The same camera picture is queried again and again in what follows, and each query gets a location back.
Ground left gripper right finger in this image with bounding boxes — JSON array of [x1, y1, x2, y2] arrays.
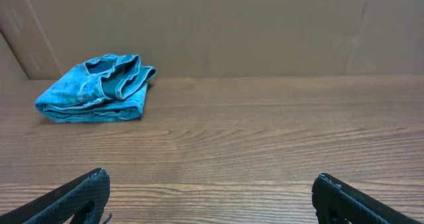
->
[[311, 173, 420, 224]]

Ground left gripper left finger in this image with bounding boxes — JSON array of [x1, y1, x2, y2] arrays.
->
[[1, 168, 110, 224]]

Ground folded blue denim shorts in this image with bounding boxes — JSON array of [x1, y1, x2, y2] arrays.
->
[[34, 54, 156, 123]]

